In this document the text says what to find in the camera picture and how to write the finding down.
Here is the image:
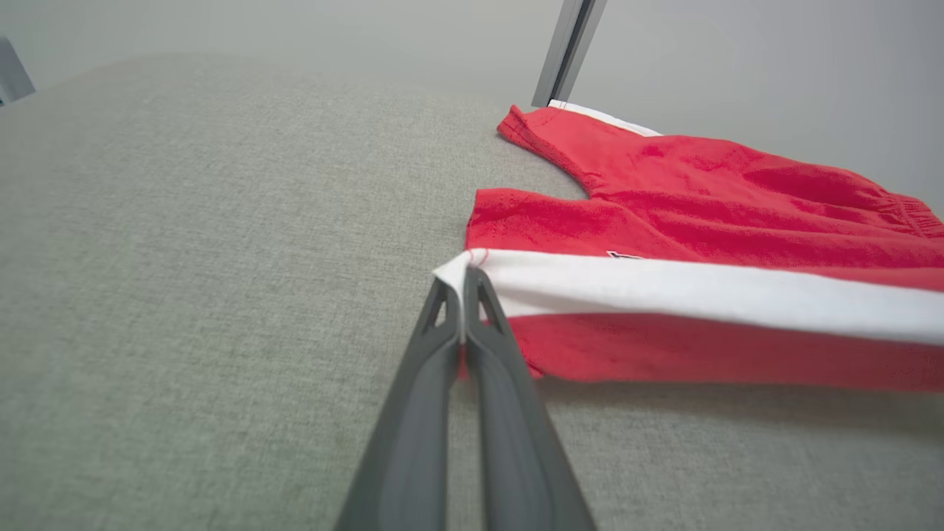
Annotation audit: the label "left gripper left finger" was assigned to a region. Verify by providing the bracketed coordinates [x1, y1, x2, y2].
[336, 277, 466, 531]

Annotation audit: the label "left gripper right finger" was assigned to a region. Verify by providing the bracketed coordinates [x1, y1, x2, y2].
[463, 265, 598, 531]

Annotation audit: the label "red shorts with white trim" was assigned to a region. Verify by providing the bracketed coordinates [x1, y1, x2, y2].
[433, 99, 944, 393]

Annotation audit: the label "grey metal stand with caster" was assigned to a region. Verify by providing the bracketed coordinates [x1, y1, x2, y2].
[0, 35, 37, 105]

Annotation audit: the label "grey partition post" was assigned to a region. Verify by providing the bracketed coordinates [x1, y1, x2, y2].
[530, 0, 610, 109]

